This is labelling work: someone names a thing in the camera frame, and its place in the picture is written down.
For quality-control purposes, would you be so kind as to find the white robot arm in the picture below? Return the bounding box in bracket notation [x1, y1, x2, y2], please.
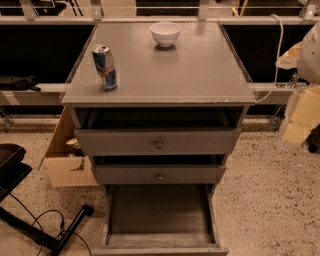
[276, 21, 320, 150]

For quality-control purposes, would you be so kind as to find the white ceramic bowl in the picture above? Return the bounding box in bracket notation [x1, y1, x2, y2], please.
[150, 22, 181, 47]

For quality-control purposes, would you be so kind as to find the blue silver energy drink can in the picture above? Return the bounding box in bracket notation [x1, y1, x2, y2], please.
[92, 44, 117, 91]

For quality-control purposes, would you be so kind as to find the grey drawer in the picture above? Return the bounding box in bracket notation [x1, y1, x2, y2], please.
[93, 184, 228, 256]
[74, 128, 241, 156]
[93, 165, 225, 185]

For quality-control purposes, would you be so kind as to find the metal frame rail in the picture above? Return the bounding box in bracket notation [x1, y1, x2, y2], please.
[0, 82, 307, 106]

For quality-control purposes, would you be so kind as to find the black object on rail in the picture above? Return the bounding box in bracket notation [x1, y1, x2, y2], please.
[0, 75, 41, 92]

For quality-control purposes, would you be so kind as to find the yellowish white gripper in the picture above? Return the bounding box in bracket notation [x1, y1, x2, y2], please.
[276, 42, 320, 150]

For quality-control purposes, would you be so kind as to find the grey middle drawer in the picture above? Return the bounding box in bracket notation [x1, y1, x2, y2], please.
[93, 165, 225, 185]

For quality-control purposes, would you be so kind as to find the black stand with base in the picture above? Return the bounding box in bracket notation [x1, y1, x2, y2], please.
[0, 143, 95, 256]

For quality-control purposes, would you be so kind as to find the open cardboard box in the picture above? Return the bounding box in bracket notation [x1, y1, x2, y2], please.
[44, 108, 97, 187]

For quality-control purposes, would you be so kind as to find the grey top drawer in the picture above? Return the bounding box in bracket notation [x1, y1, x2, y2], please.
[74, 128, 241, 156]

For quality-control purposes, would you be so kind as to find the white hanging cable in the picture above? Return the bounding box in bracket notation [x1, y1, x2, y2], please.
[255, 13, 285, 104]

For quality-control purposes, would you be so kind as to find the grey bottom drawer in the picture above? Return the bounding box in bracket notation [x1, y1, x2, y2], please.
[93, 184, 228, 256]

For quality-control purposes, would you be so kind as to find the black floor cable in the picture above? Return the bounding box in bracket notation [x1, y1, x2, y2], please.
[8, 193, 93, 256]

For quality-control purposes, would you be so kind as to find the grey drawer cabinet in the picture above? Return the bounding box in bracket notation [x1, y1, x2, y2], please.
[62, 23, 255, 171]

